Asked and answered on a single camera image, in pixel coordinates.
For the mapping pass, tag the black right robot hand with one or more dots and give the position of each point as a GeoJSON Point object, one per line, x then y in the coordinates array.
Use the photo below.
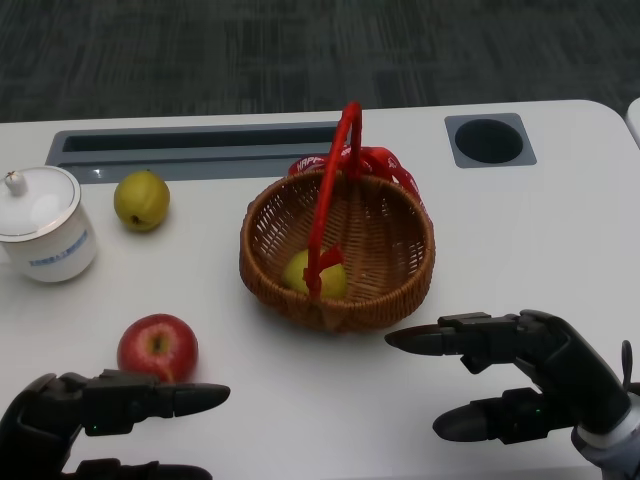
{"type": "Point", "coordinates": [575, 370]}

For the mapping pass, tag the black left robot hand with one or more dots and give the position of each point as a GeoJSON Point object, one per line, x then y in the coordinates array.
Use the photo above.
{"type": "Point", "coordinates": [45, 410]}

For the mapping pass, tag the red apple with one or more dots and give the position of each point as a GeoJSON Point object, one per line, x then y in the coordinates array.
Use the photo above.
{"type": "Point", "coordinates": [155, 345]}

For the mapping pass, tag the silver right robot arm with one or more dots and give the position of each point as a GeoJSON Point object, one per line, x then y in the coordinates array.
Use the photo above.
{"type": "Point", "coordinates": [610, 450]}

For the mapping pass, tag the white ceramic mug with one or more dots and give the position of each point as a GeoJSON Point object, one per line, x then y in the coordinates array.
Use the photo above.
{"type": "Point", "coordinates": [55, 255]}

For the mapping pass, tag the white mug lid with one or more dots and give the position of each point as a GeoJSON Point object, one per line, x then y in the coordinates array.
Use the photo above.
{"type": "Point", "coordinates": [40, 205]}

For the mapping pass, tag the yellow-green pear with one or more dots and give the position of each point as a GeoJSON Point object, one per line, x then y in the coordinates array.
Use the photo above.
{"type": "Point", "coordinates": [142, 200]}
{"type": "Point", "coordinates": [295, 275]}

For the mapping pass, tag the grey round table grommet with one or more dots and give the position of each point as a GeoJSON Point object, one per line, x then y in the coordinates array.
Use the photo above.
{"type": "Point", "coordinates": [490, 140]}

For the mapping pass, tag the red printed ribbon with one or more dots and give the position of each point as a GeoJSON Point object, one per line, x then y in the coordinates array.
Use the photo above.
{"type": "Point", "coordinates": [395, 167]}

